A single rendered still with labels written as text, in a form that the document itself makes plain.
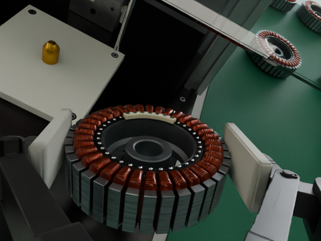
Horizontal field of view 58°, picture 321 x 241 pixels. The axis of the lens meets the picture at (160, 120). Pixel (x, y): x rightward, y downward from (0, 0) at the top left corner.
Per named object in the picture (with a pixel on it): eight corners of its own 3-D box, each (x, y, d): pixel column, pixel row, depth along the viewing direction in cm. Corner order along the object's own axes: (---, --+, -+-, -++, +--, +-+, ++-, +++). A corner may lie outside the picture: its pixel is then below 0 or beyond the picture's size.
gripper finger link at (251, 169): (260, 163, 15) (274, 164, 15) (225, 122, 22) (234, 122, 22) (249, 213, 16) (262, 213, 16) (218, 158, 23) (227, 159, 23)
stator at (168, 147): (239, 245, 17) (256, 197, 15) (43, 234, 16) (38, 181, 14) (205, 143, 27) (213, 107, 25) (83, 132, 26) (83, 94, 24)
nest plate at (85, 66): (75, 134, 33) (76, 128, 32) (-51, 72, 32) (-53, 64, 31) (123, 60, 43) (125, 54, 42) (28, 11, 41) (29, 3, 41)
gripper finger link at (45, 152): (43, 201, 15) (28, 201, 15) (71, 147, 21) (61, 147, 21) (43, 147, 14) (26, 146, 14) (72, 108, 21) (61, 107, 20)
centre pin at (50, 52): (53, 67, 36) (55, 50, 34) (38, 59, 36) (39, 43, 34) (61, 58, 37) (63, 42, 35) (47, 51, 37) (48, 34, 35)
